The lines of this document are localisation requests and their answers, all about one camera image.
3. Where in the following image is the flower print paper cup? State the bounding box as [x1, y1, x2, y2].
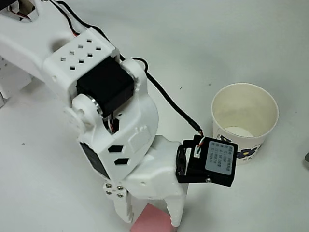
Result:
[211, 83, 280, 166]

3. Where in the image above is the black camera box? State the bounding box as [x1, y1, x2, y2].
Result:
[175, 135, 239, 188]

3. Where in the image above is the pink foam block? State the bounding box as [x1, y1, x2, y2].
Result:
[130, 204, 174, 232]

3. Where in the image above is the red and black servo wire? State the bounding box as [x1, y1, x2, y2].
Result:
[64, 9, 82, 38]

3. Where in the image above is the black camera cable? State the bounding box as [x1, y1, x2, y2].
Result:
[56, 0, 205, 136]

